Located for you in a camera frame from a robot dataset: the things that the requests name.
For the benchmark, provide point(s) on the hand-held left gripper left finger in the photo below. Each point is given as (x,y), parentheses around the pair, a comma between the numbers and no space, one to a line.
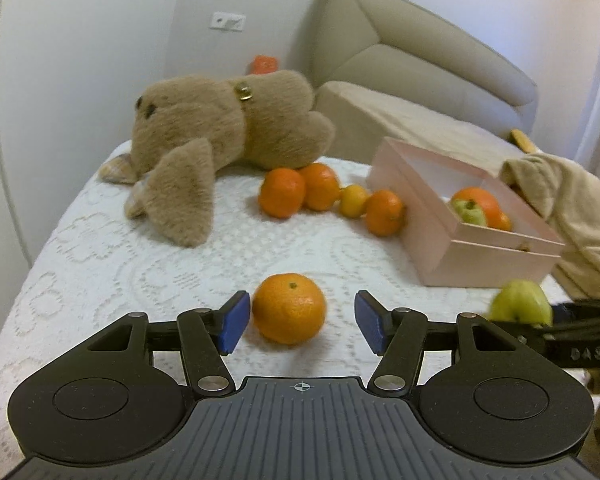
(232,317)

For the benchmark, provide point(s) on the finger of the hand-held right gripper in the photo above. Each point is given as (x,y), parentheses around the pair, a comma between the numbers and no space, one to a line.
(580,312)
(570,333)

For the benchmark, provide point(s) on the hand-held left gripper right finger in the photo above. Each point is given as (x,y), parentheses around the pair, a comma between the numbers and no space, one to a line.
(372,320)

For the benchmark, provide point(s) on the orange mandarin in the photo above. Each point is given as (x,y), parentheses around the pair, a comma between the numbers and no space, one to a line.
(325,185)
(385,212)
(289,308)
(502,222)
(281,192)

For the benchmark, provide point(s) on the green apple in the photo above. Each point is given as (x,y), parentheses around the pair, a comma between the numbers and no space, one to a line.
(520,300)
(469,214)

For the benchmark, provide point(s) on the pink cardboard box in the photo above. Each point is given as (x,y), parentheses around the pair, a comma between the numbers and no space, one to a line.
(480,265)

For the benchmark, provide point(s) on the small yellow-orange mandarin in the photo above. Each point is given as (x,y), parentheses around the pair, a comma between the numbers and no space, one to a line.
(354,201)

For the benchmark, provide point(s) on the large orange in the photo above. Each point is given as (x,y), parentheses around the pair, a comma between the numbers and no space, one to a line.
(480,200)

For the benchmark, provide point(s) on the beige fleece blanket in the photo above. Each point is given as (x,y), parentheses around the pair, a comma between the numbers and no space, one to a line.
(580,210)

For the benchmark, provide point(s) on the white lace tablecloth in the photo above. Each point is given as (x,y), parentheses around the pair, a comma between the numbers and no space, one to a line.
(105,270)

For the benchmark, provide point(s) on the brown plush bear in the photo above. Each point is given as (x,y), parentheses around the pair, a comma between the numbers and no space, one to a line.
(205,120)

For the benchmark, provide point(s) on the beige upholstered bed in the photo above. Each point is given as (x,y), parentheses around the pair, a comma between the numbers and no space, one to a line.
(405,60)

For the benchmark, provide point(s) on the white wall socket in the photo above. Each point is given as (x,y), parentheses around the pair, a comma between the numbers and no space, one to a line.
(227,21)

